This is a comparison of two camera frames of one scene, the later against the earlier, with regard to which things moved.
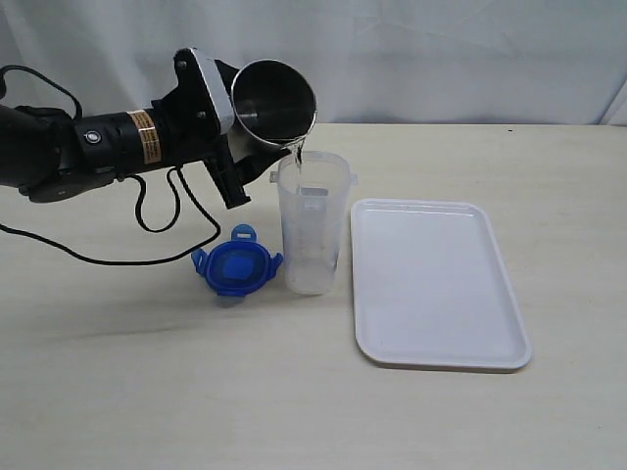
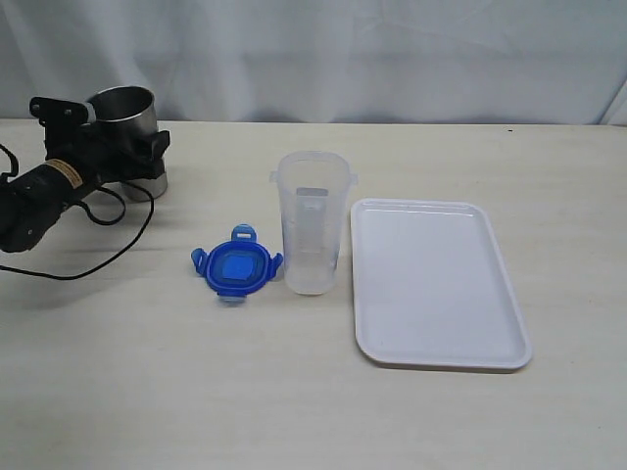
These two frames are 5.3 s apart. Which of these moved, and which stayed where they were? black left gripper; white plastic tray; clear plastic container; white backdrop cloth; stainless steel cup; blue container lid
Moved: stainless steel cup; black left gripper
Stayed: clear plastic container; white plastic tray; white backdrop cloth; blue container lid
